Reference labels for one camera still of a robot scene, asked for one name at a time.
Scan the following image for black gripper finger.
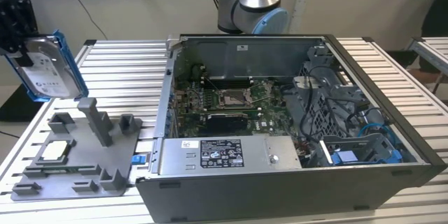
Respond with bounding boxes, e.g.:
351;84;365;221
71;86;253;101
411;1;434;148
15;41;34;68

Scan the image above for hard disk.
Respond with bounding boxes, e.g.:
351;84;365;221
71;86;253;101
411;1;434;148
5;29;89;103

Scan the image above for grey disk bay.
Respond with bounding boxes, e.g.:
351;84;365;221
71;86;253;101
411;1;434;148
314;132;402;167

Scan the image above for silver CPU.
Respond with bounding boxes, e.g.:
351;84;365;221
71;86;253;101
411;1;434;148
37;141;70;162

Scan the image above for grey parts rack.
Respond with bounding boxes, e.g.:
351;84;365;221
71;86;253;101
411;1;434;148
9;97;143;202

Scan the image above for blue case latch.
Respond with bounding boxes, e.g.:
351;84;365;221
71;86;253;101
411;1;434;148
129;154;146;166

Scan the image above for silver power supply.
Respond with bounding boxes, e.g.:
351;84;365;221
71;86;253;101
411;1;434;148
157;135;302;176

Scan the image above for CPU socket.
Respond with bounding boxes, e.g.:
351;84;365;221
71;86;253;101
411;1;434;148
215;88;253;109

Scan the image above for black graphics card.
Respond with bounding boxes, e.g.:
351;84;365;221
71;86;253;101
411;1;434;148
205;112;249;133

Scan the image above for metal socket cover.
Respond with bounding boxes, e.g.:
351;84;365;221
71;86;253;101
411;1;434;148
243;81;273;105

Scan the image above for green motherboard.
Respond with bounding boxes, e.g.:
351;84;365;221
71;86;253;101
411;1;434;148
173;76;298;140

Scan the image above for dark grey PC case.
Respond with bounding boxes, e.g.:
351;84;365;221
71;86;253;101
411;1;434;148
134;33;446;224

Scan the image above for grey perforated drive cage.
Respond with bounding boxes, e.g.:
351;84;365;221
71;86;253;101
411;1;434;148
282;61;371;141

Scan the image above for metal slat side table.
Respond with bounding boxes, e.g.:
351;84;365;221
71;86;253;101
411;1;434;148
407;36;448;62

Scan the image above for person in dark clothes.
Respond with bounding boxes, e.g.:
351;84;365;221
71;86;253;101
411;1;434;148
418;0;448;74

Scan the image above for blue bay bracket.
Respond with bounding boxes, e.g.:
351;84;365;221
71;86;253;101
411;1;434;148
330;151;358;162

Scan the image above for light blue wire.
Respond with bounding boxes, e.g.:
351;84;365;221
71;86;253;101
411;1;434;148
359;122;397;144

